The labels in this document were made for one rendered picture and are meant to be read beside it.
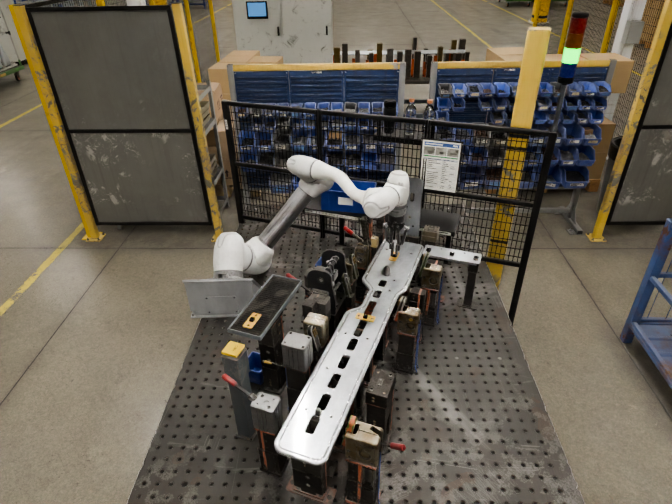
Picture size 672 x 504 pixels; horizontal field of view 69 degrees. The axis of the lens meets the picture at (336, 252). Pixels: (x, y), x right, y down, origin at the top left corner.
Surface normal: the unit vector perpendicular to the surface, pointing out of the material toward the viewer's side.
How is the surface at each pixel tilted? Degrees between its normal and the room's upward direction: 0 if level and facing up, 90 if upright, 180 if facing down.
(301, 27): 90
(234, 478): 0
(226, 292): 90
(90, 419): 0
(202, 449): 0
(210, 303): 90
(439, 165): 90
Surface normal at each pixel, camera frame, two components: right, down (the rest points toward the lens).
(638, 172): -0.01, 0.55
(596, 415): -0.02, -0.84
